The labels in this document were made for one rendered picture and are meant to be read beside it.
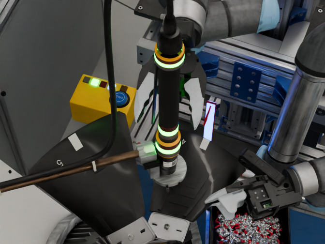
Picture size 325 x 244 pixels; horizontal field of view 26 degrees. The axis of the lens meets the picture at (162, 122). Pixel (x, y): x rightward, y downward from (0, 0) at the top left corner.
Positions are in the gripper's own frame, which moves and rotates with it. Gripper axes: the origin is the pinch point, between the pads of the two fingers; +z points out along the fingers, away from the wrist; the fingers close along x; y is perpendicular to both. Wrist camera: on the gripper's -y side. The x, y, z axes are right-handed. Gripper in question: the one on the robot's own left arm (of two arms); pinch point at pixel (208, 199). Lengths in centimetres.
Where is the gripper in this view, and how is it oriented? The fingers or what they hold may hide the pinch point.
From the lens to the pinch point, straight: 160.3
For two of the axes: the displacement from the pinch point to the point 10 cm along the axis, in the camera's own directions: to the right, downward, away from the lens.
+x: -0.3, 4.5, 8.9
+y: 3.2, 8.5, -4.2
